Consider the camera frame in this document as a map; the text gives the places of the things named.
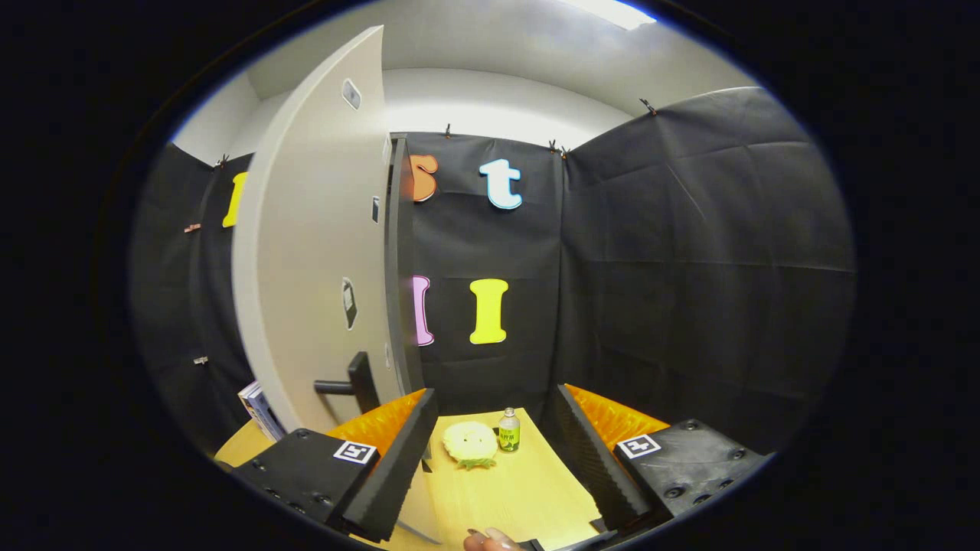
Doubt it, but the yellow pineapple plush toy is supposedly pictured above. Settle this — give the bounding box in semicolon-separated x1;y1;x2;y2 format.
443;421;500;471

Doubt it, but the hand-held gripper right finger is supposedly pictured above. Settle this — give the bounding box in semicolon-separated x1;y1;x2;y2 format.
553;383;770;536

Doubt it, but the blue cover book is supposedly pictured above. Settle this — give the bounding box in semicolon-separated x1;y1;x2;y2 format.
249;386;286;442

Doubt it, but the long ceiling light panel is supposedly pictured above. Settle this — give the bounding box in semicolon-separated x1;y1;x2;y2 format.
567;0;658;31

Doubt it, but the dark grey shoe cabinet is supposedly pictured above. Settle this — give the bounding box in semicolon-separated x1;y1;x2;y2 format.
385;133;427;396

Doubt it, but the white spine book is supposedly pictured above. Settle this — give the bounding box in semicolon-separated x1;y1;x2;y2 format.
237;380;269;439

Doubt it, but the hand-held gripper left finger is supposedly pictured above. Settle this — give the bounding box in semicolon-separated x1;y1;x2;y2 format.
228;387;439;544

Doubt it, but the black backdrop cloth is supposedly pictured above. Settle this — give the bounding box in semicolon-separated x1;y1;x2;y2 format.
130;86;857;460

